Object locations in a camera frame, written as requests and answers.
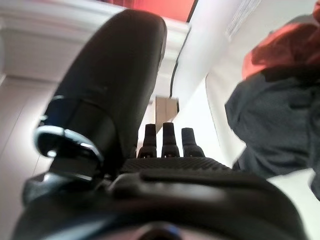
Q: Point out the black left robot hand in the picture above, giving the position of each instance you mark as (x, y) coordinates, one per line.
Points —
(112, 75)

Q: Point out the dark grey garment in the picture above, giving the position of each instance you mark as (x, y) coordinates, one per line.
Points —
(275, 125)

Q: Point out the orange garment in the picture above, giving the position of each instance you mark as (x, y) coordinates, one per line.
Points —
(287, 50)

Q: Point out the brown wooden nightstand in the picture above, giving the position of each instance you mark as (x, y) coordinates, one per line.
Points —
(163, 110)

